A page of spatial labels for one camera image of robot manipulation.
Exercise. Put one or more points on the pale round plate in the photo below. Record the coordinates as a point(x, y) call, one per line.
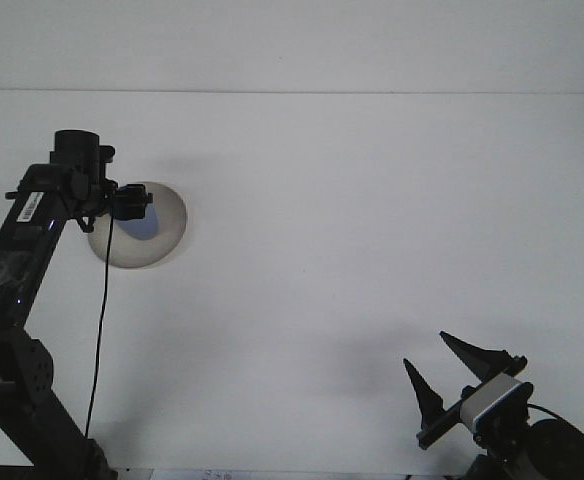
point(169, 240)

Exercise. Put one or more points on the pale blue cup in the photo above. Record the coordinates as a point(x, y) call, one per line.
point(137, 230)

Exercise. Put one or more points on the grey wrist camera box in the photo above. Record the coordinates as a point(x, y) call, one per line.
point(492, 397)

